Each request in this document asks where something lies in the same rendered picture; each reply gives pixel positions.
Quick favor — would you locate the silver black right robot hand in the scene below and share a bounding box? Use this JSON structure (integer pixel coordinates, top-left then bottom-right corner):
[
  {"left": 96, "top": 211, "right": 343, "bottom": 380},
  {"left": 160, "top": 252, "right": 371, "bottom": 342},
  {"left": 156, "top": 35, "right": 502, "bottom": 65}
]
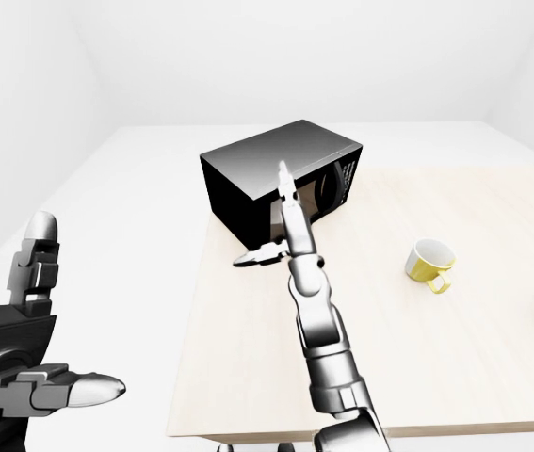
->
[{"left": 232, "top": 159, "right": 319, "bottom": 269}]

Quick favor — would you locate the yellow mug with white inside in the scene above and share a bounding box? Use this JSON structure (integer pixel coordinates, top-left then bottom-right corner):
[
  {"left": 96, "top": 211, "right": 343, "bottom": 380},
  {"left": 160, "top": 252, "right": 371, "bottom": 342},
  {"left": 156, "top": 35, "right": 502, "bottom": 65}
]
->
[{"left": 405, "top": 238, "right": 458, "bottom": 296}]

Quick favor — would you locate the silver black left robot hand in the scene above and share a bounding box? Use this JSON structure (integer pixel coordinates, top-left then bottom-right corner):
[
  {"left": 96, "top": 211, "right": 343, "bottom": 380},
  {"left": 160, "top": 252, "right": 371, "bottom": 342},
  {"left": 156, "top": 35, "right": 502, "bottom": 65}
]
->
[{"left": 0, "top": 189, "right": 127, "bottom": 425}]

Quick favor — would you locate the black microwave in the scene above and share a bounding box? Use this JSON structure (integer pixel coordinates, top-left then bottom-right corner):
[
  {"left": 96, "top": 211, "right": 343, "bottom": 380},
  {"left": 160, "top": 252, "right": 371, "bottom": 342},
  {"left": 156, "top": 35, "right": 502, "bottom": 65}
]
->
[{"left": 199, "top": 119, "right": 364, "bottom": 251}]

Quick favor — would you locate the black microwave door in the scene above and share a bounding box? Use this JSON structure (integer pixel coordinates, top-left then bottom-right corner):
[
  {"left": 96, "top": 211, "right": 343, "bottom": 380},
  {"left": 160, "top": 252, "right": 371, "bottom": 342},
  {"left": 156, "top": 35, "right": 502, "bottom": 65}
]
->
[{"left": 252, "top": 159, "right": 345, "bottom": 251}]

